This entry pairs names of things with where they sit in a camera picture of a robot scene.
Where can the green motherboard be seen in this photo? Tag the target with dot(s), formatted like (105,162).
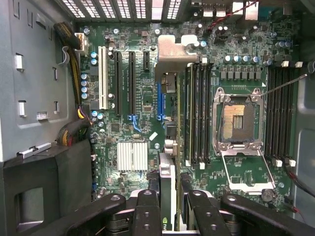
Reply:
(140,93)

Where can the long black expansion slot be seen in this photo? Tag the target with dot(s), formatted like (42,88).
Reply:
(132,83)
(118,83)

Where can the coin cell battery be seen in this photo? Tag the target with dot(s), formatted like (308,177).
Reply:
(268,195)

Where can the CPU socket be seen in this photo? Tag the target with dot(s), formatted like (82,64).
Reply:
(236,123)

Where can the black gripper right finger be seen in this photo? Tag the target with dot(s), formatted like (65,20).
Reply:
(206,221)

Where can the silver chipset heatsink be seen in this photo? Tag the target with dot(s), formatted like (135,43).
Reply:
(131,156)

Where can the thin socket locking lever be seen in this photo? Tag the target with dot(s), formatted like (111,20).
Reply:
(285,84)

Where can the blue expansion slot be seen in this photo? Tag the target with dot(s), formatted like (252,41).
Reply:
(160,103)

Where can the white expansion slot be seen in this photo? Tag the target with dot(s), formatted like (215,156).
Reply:
(103,78)

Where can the open black PC case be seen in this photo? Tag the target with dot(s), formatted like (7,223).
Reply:
(305,110)

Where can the short black expansion slot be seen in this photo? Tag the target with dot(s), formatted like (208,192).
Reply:
(146,61)

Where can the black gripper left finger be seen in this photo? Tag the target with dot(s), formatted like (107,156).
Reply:
(145,216)

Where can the black plastic shroud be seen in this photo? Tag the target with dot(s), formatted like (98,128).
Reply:
(37,172)

